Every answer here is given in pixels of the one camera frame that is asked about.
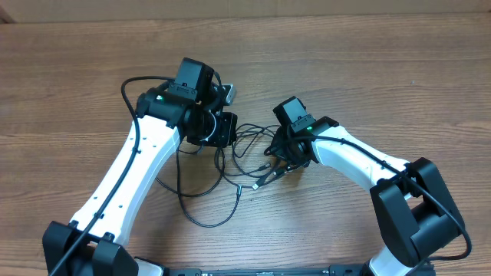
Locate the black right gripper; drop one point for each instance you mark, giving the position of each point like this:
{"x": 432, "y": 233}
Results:
{"x": 278, "y": 150}

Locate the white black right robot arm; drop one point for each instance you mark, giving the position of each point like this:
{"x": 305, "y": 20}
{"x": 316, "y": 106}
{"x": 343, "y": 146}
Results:
{"x": 415, "y": 211}

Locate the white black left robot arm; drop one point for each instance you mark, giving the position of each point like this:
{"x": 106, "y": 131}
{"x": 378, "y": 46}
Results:
{"x": 94, "y": 240}

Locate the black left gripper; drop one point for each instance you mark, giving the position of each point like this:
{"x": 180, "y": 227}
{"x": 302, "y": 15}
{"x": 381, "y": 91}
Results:
{"x": 225, "y": 134}

